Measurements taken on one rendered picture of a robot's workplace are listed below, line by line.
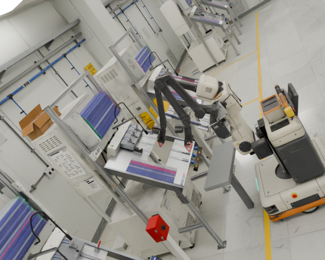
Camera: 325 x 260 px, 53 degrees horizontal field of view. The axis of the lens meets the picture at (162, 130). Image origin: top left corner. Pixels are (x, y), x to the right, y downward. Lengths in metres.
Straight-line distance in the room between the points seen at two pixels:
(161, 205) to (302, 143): 1.31
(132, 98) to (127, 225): 1.61
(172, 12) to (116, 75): 3.55
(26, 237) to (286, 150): 1.89
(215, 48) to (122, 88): 3.72
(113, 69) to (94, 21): 2.14
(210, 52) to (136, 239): 4.97
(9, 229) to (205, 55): 6.12
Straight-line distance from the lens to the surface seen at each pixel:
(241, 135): 2.73
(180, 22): 7.40
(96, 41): 6.20
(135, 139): 3.17
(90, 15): 6.10
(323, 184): 2.87
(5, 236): 2.15
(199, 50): 7.51
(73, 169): 3.07
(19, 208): 2.22
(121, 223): 3.35
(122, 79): 4.09
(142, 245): 3.53
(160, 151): 4.50
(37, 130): 3.00
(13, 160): 4.23
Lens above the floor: 2.14
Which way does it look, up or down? 20 degrees down
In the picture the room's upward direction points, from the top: 37 degrees counter-clockwise
